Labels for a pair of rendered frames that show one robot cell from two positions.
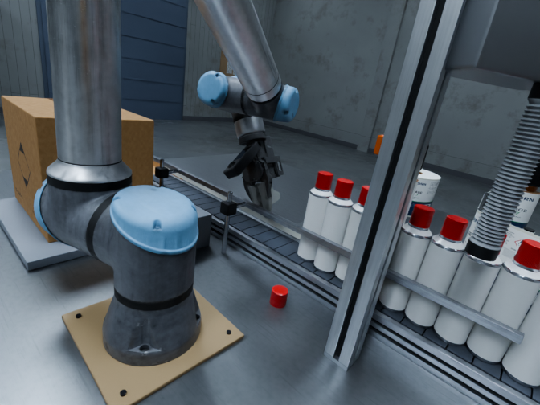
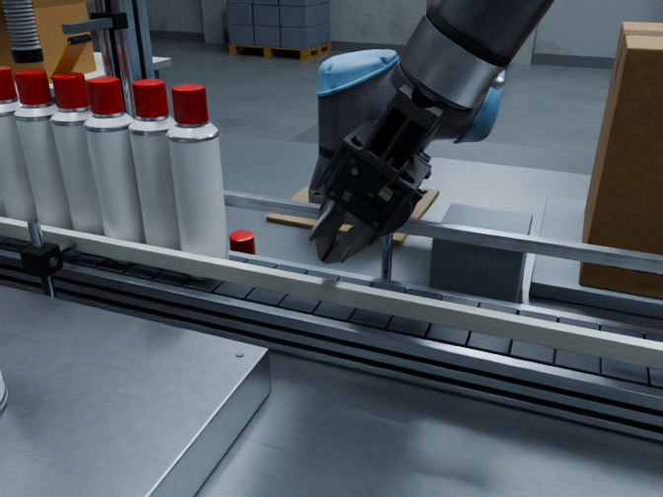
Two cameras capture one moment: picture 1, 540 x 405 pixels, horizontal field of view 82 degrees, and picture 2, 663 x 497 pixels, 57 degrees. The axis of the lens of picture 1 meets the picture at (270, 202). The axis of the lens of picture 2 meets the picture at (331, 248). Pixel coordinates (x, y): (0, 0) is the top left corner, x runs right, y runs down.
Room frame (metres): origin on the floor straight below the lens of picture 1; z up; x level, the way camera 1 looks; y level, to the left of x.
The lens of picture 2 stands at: (1.27, -0.16, 1.21)
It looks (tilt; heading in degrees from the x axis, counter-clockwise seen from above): 26 degrees down; 162
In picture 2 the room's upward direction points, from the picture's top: straight up
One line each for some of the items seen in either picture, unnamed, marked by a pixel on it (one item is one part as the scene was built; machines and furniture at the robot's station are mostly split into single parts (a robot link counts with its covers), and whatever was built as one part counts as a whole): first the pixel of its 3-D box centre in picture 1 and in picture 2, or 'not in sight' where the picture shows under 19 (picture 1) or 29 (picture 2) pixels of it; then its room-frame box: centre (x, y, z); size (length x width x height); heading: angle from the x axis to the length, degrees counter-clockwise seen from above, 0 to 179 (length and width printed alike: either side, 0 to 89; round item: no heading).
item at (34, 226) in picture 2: not in sight; (46, 271); (0.62, -0.28, 0.89); 0.03 x 0.03 x 0.12; 51
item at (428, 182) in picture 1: (405, 189); not in sight; (1.15, -0.50, 0.95); 0.20 x 0.20 x 0.14
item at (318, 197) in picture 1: (316, 216); (198, 184); (0.65, -0.11, 0.98); 0.05 x 0.05 x 0.20
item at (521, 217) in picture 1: (518, 198); not in sight; (0.92, -0.73, 1.04); 0.09 x 0.09 x 0.29
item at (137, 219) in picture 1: (153, 238); (361, 98); (0.41, 0.16, 1.00); 0.13 x 0.12 x 0.14; 67
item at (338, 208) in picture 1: (334, 226); (161, 177); (0.61, -0.14, 0.98); 0.05 x 0.05 x 0.20
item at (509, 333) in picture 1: (256, 208); (339, 214); (0.71, 0.03, 0.96); 1.07 x 0.01 x 0.01; 51
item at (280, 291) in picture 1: (279, 296); (242, 245); (0.53, -0.05, 0.85); 0.03 x 0.03 x 0.03
